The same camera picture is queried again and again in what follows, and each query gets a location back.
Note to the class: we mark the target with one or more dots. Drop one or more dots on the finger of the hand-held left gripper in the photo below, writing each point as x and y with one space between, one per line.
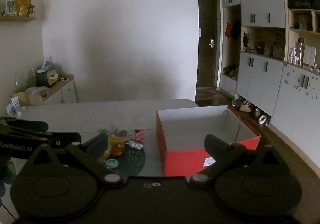
30 126
65 138

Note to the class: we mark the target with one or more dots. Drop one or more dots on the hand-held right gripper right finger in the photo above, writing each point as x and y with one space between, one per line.
213 144

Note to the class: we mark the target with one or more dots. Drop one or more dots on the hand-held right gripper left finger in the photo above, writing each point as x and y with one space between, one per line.
98 143

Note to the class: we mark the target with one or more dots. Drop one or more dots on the yellow printed box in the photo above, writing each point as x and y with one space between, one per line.
116 141

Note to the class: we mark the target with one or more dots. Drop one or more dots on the teal round plastic toy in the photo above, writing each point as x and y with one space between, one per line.
111 164

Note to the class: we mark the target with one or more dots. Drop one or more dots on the red cardboard box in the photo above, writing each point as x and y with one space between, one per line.
190 161

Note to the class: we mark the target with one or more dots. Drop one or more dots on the pink triangular toy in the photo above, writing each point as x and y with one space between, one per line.
139 135

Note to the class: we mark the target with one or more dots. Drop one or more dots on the orange toy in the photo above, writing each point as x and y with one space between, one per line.
117 151

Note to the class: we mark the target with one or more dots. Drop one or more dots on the white blue tube pack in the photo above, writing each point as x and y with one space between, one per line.
13 107

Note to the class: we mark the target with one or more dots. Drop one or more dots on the brown cardboard box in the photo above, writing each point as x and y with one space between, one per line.
31 100

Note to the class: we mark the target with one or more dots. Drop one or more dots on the small white toy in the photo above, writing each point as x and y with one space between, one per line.
134 144

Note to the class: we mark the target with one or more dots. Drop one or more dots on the dark green round mat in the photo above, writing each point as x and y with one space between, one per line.
132 161

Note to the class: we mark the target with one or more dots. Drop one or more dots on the grey shoe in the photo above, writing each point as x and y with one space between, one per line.
235 103

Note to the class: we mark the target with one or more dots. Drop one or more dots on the wooden sideboard cabinet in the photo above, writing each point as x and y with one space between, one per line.
66 91

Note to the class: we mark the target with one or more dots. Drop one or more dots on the beige shoe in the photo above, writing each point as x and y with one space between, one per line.
245 107

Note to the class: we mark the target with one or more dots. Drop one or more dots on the dark green container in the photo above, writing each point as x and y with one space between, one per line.
42 79

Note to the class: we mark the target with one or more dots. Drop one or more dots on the patterned doormat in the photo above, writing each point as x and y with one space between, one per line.
206 94

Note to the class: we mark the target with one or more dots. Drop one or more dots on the tan tissue box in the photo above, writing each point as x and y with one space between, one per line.
53 76

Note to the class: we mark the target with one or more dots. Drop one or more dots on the white sunglasses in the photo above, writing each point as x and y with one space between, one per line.
62 79

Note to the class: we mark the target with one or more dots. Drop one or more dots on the dark bags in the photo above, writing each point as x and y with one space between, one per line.
230 71

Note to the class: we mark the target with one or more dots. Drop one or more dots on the dark wooden door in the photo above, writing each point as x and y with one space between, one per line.
206 63

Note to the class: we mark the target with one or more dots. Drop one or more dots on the dark figurine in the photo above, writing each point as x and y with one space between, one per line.
245 40

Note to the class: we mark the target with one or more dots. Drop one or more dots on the red hanging garment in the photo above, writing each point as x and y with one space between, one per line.
228 30

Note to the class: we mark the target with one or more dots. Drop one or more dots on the small white photo card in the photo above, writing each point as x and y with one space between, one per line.
10 6

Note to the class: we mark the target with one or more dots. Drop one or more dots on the gold ornament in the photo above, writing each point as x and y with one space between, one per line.
23 3

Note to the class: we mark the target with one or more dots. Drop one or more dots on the clear glass jar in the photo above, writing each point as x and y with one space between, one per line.
299 52

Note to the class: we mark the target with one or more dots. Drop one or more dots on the white wall cabinet unit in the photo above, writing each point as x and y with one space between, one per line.
260 81

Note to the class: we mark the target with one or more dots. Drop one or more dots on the wooden wall shelf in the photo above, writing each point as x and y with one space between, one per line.
17 18

